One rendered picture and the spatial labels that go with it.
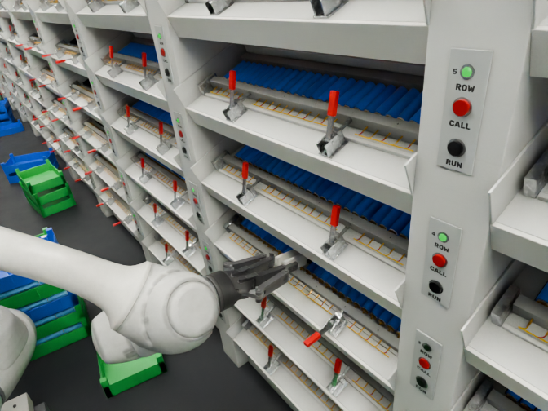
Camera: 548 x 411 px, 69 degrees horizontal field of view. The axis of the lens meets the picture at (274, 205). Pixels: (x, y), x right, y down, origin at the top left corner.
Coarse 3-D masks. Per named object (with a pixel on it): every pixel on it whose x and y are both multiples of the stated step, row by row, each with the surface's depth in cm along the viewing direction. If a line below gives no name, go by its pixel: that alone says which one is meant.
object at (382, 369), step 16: (224, 224) 110; (224, 240) 110; (240, 256) 104; (304, 272) 92; (288, 288) 91; (288, 304) 88; (304, 304) 86; (320, 304) 85; (352, 304) 82; (304, 320) 88; (320, 320) 82; (352, 336) 77; (368, 336) 76; (352, 352) 75; (368, 352) 74; (368, 368) 72; (384, 368) 71; (384, 384) 71
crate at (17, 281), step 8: (48, 232) 151; (56, 240) 154; (0, 272) 143; (0, 280) 131; (8, 280) 133; (16, 280) 134; (24, 280) 135; (32, 280) 136; (0, 288) 132; (8, 288) 134
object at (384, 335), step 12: (240, 228) 107; (252, 240) 102; (264, 252) 98; (300, 276) 89; (312, 288) 86; (324, 288) 84; (312, 300) 85; (336, 300) 81; (348, 312) 78; (360, 312) 77; (360, 324) 77; (372, 324) 75; (360, 336) 76; (384, 336) 73; (396, 348) 70
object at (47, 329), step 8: (80, 304) 152; (72, 312) 149; (80, 312) 150; (56, 320) 147; (64, 320) 149; (72, 320) 150; (80, 320) 152; (40, 328) 145; (48, 328) 146; (56, 328) 148; (64, 328) 150; (40, 336) 146
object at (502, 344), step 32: (512, 288) 52; (544, 288) 51; (480, 320) 52; (512, 320) 52; (544, 320) 48; (480, 352) 51; (512, 352) 49; (544, 352) 48; (512, 384) 49; (544, 384) 46
